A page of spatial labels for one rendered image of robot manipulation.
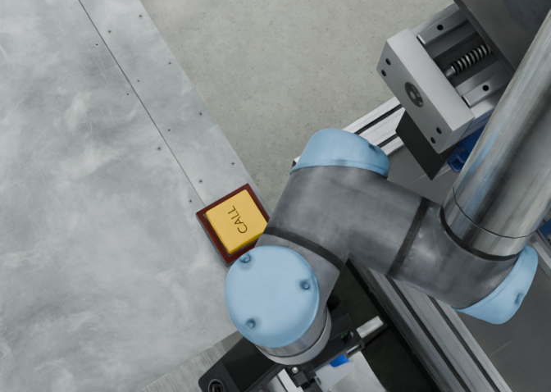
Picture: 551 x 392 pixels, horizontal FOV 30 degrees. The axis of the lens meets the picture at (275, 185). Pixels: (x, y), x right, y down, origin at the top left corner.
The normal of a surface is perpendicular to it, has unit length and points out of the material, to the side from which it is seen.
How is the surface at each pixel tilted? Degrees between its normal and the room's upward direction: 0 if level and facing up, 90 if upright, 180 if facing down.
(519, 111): 68
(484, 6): 0
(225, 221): 0
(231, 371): 40
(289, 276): 11
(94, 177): 0
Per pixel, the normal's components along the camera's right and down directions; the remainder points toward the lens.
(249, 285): -0.15, -0.32
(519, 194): -0.28, 0.61
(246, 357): -0.58, -0.03
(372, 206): 0.07, -0.32
